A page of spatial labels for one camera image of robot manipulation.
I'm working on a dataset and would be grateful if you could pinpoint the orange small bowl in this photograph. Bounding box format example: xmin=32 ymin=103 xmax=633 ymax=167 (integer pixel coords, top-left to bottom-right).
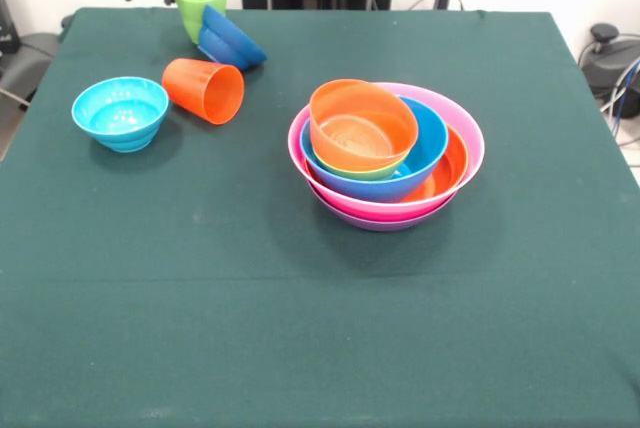
xmin=308 ymin=78 xmax=420 ymax=173

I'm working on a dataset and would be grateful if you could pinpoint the dark blue small bowl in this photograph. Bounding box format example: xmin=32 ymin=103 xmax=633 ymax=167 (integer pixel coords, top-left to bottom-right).
xmin=196 ymin=4 xmax=269 ymax=72

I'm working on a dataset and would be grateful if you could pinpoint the black floor stand base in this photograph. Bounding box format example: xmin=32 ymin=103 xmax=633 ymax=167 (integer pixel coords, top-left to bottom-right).
xmin=0 ymin=12 xmax=74 ymax=119
xmin=578 ymin=22 xmax=640 ymax=97

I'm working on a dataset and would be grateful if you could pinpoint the green small bowl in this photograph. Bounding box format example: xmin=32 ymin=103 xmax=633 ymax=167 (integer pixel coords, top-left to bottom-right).
xmin=315 ymin=150 xmax=409 ymax=182

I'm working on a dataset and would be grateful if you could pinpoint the orange medium bowl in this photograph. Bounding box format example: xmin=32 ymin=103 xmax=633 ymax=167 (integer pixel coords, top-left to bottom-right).
xmin=402 ymin=125 xmax=470 ymax=205

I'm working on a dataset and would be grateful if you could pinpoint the pink large bowl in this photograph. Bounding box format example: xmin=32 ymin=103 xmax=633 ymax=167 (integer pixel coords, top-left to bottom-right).
xmin=287 ymin=81 xmax=486 ymax=222

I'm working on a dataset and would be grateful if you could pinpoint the light blue small bowl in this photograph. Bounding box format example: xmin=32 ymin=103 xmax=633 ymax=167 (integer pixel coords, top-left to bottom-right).
xmin=70 ymin=76 xmax=171 ymax=154

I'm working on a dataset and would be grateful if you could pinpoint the dark green tablecloth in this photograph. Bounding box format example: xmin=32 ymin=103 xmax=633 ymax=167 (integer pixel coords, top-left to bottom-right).
xmin=0 ymin=6 xmax=640 ymax=428

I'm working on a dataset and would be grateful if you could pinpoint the blue medium bowl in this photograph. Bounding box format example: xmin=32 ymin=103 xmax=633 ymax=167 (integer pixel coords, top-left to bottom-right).
xmin=299 ymin=96 xmax=450 ymax=203

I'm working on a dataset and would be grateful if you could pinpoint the orange plastic cup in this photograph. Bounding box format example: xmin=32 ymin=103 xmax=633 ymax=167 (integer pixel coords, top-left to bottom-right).
xmin=161 ymin=57 xmax=246 ymax=126

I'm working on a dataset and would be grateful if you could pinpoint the bundle of cables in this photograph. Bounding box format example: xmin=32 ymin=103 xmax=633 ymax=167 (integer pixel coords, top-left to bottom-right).
xmin=599 ymin=55 xmax=640 ymax=169

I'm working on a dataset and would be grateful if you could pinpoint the green plastic cup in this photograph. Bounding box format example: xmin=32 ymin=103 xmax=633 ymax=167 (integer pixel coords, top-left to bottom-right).
xmin=174 ymin=0 xmax=229 ymax=46

